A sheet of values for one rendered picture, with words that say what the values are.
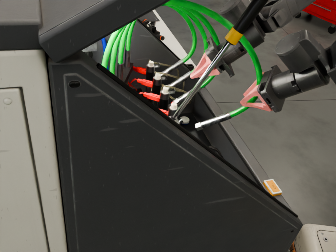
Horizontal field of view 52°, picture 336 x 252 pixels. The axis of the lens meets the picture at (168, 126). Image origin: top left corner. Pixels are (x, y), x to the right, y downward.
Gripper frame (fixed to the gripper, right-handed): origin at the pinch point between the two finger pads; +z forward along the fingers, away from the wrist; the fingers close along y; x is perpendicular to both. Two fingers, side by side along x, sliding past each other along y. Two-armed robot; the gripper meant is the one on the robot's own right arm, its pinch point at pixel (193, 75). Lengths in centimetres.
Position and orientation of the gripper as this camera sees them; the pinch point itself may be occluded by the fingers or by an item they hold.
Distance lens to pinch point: 93.1
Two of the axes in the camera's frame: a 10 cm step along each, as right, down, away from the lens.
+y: -6.1, -6.1, -5.0
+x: 0.3, 6.2, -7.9
